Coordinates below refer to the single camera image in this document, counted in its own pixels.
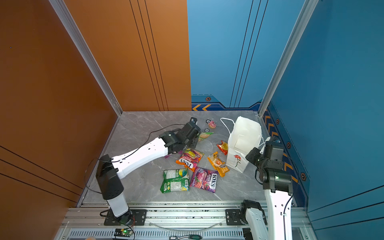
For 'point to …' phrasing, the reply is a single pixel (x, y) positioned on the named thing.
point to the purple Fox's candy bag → (205, 179)
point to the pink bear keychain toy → (212, 124)
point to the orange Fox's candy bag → (189, 158)
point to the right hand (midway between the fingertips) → (250, 150)
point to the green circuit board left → (124, 232)
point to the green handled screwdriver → (193, 237)
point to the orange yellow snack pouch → (217, 164)
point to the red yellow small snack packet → (223, 147)
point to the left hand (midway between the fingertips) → (194, 136)
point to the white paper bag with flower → (245, 136)
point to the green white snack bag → (175, 180)
